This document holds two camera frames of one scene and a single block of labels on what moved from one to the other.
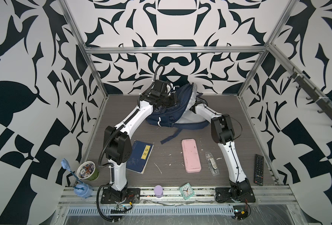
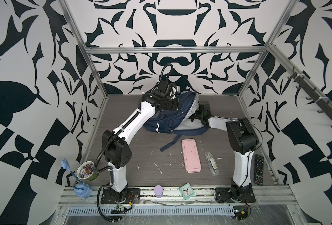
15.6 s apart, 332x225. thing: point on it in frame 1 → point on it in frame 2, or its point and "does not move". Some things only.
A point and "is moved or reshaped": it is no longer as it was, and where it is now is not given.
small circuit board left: [121, 209] does not move
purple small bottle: [158, 191] does not move
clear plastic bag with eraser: [212, 163] does not move
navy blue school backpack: [167, 115] is moved or reshaped
